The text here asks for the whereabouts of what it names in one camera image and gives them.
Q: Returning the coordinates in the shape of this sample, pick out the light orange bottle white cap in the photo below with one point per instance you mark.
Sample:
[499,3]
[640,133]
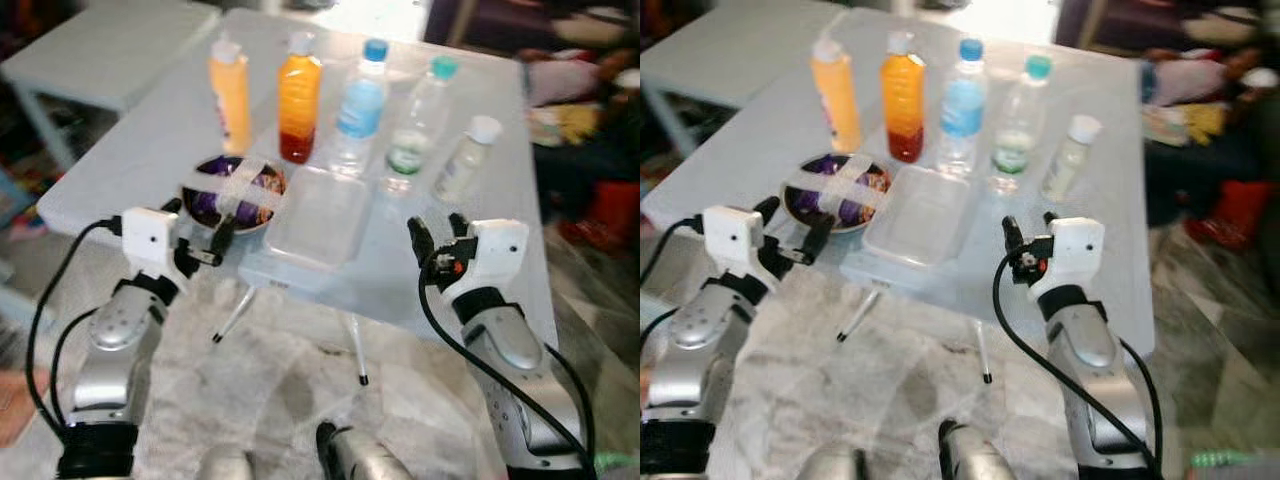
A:
[232,100]
[836,100]

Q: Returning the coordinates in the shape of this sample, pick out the grey right robot leg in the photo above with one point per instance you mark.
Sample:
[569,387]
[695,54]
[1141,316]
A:
[980,460]
[365,460]

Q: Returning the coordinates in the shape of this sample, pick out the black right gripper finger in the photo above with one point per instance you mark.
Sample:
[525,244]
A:
[1050,220]
[421,240]
[459,226]
[1012,233]

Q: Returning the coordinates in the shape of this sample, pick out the orange red juice bottle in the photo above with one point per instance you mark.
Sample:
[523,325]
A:
[903,100]
[299,100]

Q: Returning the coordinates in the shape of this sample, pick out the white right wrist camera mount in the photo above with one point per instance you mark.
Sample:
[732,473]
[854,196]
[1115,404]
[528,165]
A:
[500,255]
[1078,255]

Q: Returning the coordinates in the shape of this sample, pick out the clear plastic food container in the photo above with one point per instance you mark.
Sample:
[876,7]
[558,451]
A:
[318,215]
[915,215]

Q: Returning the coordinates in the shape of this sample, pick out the red box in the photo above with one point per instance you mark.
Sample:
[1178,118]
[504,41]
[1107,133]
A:
[615,215]
[1235,215]

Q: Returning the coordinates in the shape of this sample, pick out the clear bottle teal cap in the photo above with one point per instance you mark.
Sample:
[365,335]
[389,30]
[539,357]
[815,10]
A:
[1020,130]
[418,130]

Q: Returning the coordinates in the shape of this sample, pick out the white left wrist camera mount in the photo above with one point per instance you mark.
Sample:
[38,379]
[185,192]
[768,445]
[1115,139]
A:
[150,240]
[733,240]

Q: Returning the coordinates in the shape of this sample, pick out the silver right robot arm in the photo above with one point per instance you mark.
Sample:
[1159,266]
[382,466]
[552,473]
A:
[1095,345]
[510,345]

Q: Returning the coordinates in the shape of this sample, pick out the grey left robot leg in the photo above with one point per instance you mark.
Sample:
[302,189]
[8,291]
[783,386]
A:
[225,465]
[832,465]

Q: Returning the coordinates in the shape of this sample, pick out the grey robot leg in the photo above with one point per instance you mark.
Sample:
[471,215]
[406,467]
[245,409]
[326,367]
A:
[365,460]
[225,465]
[980,460]
[832,465]

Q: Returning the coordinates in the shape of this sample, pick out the purple bowl with taped lid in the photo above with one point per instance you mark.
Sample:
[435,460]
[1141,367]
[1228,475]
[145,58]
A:
[235,190]
[838,190]

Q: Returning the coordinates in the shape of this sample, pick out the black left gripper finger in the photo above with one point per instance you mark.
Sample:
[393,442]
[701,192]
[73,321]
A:
[767,208]
[818,235]
[174,206]
[224,235]

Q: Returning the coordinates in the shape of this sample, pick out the small pale bottle white cap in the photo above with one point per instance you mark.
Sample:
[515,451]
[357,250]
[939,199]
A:
[467,160]
[1070,160]

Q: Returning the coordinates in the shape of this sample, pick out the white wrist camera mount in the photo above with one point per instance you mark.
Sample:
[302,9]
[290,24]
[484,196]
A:
[1078,255]
[500,255]
[733,240]
[150,240]

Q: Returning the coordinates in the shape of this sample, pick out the grey low bench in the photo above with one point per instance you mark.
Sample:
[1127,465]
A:
[720,50]
[100,50]

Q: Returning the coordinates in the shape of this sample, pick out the water bottle blue label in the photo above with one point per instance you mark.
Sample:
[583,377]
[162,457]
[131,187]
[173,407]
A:
[360,110]
[962,110]

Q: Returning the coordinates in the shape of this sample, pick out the white folding table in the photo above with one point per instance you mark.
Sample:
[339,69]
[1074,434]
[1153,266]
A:
[770,130]
[160,140]

